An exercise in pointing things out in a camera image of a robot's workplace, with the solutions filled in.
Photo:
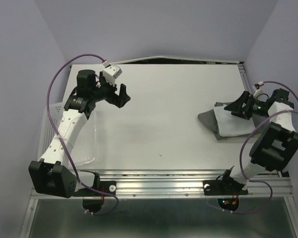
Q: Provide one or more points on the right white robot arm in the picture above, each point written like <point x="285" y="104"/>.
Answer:
<point x="276" y="144"/>

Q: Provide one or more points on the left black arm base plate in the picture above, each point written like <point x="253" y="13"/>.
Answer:
<point x="103" y="186"/>

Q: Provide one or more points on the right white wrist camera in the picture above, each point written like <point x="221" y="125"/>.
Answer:
<point x="258" y="90"/>

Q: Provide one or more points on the white skirt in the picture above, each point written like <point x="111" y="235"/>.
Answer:
<point x="232" y="126"/>

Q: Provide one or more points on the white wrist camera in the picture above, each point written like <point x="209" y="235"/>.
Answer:
<point x="111" y="72"/>
<point x="258" y="90"/>

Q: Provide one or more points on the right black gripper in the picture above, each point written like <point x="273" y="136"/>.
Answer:
<point x="237" y="108"/>

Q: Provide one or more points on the aluminium frame rail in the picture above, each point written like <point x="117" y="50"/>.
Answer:
<point x="166" y="204"/>

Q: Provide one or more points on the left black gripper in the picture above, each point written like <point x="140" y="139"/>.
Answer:
<point x="123" y="97"/>

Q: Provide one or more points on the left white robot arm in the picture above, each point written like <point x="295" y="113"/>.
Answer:
<point x="50" y="174"/>

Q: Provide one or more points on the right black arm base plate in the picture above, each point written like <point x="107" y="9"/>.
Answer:
<point x="215" y="188"/>

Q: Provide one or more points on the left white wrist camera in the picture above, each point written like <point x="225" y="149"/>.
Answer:
<point x="111" y="72"/>

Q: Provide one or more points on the white plastic laundry basket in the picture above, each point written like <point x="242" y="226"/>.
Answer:
<point x="84" y="151"/>

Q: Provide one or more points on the grey skirt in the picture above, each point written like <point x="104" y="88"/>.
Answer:
<point x="208" y="119"/>

